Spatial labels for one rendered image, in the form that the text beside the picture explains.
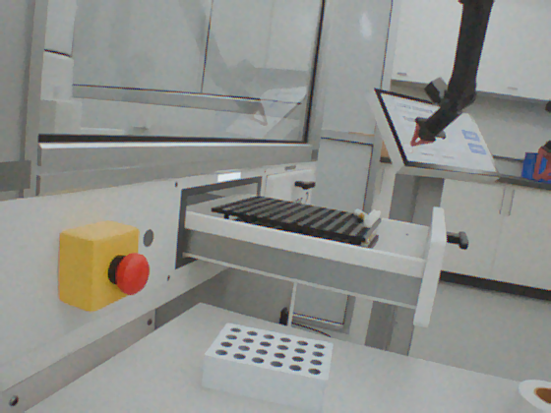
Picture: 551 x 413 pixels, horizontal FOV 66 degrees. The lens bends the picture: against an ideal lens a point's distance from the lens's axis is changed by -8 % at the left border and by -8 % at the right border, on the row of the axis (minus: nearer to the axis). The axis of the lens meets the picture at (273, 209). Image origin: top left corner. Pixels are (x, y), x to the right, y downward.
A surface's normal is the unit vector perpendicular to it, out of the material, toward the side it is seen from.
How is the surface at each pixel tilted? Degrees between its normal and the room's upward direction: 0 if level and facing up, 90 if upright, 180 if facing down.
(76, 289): 90
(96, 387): 0
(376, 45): 90
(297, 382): 90
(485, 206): 90
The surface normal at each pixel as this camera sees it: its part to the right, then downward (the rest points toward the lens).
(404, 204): -0.87, -0.02
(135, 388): 0.12, -0.98
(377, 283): -0.34, 0.13
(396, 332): 0.48, 0.22
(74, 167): 0.93, 0.18
